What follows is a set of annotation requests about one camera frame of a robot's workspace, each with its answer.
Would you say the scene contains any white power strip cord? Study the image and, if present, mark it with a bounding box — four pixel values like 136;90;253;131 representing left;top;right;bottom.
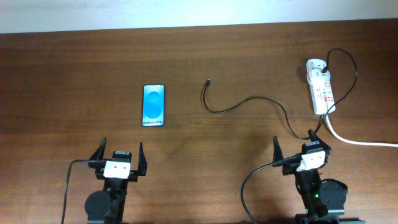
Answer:
323;113;398;148

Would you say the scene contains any white power strip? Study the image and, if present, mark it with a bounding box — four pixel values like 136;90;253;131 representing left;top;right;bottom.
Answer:
306;58;336;115

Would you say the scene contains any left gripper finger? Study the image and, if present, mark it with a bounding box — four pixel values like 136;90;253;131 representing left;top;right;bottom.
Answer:
90;138;106;161
137;142;147;176

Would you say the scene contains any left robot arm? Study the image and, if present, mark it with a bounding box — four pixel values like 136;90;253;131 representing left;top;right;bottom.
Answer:
85;139;147;224

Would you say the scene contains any white USB charger adapter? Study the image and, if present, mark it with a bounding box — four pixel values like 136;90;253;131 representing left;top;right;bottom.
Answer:
307;69;330;85

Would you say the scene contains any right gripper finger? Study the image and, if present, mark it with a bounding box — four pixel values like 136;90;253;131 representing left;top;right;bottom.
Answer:
273;136;284;163
307;129;329;148

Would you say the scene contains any black USB charging cable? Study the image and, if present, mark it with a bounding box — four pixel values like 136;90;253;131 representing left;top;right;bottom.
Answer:
203;48;359;141

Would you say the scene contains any blue Galaxy smartphone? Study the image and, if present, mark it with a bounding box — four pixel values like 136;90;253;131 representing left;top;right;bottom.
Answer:
142;84;165;127

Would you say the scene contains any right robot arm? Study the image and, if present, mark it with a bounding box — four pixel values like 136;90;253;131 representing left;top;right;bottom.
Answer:
272;129;365;224

